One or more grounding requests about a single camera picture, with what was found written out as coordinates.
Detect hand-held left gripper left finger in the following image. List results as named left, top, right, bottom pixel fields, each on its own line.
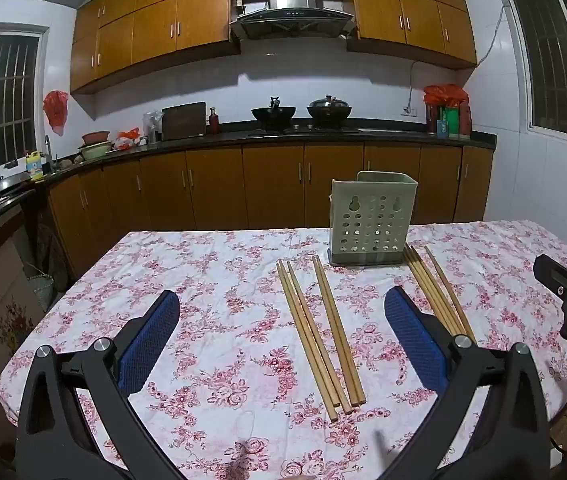
left=17, top=289, right=181, bottom=480

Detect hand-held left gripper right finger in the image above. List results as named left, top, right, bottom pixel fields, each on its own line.
left=384, top=287, right=551, bottom=480

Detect wooden chopstick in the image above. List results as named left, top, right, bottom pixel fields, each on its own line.
left=412, top=245, right=467, bottom=337
left=276, top=259, right=340, bottom=422
left=311, top=255, right=367, bottom=407
left=286, top=259, right=355, bottom=416
left=408, top=246, right=459, bottom=336
left=423, top=245, right=477, bottom=343
left=404, top=247, right=451, bottom=333

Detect pale green perforated chopstick holder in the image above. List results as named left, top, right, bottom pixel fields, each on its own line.
left=327, top=171, right=419, bottom=267

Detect red floral tablecloth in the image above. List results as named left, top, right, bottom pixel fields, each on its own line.
left=0, top=220, right=567, bottom=480

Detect wooden lower kitchen cabinets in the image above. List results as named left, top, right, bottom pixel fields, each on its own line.
left=46, top=142, right=494, bottom=281

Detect wooden kitchen cabinets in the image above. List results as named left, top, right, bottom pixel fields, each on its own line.
left=70, top=0, right=478, bottom=95
left=46, top=142, right=494, bottom=281

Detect green box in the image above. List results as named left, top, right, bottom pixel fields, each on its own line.
left=444, top=106, right=462, bottom=139

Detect green basin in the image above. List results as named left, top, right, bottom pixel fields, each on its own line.
left=77, top=141, right=114, bottom=160

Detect orange plastic bag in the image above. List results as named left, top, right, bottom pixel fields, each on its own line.
left=114, top=127, right=140, bottom=151

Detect yellow detergent bottle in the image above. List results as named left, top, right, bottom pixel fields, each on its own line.
left=26, top=150, right=45, bottom=182

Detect metal pan lid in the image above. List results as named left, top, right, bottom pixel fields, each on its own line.
left=0, top=172, right=31, bottom=204

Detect black kitchen countertop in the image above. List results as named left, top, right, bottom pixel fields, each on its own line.
left=0, top=119, right=497, bottom=241

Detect clear plastic bag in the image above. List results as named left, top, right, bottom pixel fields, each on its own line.
left=143, top=110, right=164, bottom=144

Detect dark cutting board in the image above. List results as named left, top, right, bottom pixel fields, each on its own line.
left=162, top=102, right=207, bottom=141

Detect gas stove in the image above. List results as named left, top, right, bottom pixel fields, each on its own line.
left=248, top=119, right=359, bottom=136

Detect black pot with lid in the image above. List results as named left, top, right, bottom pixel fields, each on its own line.
left=306, top=95, right=353, bottom=120

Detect black wok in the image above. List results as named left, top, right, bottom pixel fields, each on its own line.
left=250, top=96, right=297, bottom=122

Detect wooden upper kitchen cabinets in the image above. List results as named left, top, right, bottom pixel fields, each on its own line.
left=70, top=0, right=478, bottom=95

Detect steel range hood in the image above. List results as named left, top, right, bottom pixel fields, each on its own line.
left=228, top=0, right=357, bottom=41

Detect barred window with grey frame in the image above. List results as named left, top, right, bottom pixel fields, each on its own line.
left=506, top=0, right=567, bottom=148

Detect white wall cable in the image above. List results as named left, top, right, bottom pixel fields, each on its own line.
left=407, top=4, right=509, bottom=108

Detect red plastic bag on wall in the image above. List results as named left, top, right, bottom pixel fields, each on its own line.
left=43, top=90, right=70, bottom=137

